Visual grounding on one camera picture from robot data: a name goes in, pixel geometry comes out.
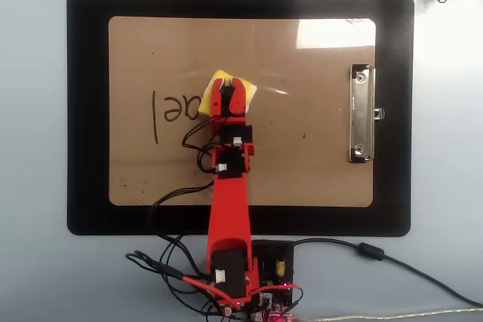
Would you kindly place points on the red robot arm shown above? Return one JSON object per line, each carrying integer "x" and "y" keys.
{"x": 228, "y": 212}

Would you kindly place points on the silver metal clipboard clip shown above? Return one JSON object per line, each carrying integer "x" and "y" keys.
{"x": 361, "y": 111}

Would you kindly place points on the black rectangular mat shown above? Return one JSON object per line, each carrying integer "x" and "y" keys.
{"x": 87, "y": 111}

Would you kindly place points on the brown clipboard board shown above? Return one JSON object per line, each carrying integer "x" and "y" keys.
{"x": 302, "y": 167}

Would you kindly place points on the yellow sponge with black knob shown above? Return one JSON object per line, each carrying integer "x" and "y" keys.
{"x": 205, "y": 103}

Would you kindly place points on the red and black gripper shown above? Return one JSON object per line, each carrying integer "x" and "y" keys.
{"x": 235, "y": 133}

